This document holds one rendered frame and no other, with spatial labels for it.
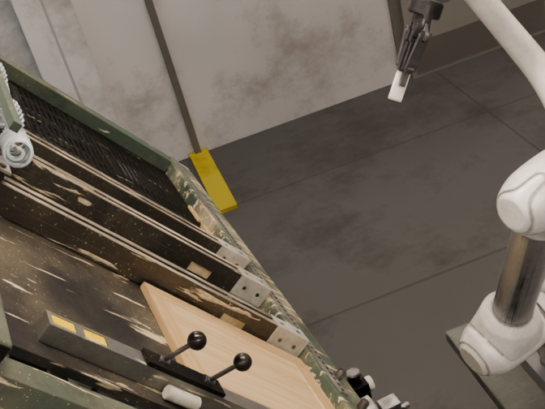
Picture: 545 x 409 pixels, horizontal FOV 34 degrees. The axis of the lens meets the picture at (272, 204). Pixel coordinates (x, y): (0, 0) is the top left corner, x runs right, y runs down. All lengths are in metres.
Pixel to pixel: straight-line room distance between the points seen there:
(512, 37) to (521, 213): 0.37
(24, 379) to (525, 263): 1.14
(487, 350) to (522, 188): 0.60
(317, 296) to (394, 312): 0.40
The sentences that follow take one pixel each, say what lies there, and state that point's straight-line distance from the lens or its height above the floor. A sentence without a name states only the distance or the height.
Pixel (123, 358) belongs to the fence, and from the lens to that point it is 1.73.
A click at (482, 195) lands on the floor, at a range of 4.64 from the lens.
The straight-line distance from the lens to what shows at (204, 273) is 2.65.
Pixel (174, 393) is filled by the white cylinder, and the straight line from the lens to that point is 1.77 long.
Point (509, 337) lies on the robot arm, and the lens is 2.29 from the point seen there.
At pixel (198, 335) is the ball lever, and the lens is 1.71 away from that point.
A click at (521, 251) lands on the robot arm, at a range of 2.03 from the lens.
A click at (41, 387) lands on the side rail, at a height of 1.74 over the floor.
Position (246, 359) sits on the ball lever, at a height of 1.44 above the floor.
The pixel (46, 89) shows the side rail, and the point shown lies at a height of 1.39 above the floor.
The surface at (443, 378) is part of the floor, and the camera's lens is 3.67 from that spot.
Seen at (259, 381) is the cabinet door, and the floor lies 1.13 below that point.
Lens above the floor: 2.60
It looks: 32 degrees down
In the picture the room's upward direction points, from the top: 16 degrees counter-clockwise
